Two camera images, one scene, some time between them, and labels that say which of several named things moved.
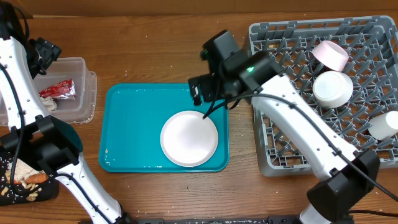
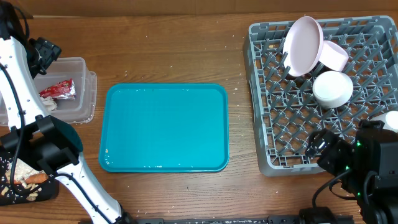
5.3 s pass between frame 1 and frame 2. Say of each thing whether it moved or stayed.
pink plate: moved
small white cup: stayed
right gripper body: moved
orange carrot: stayed
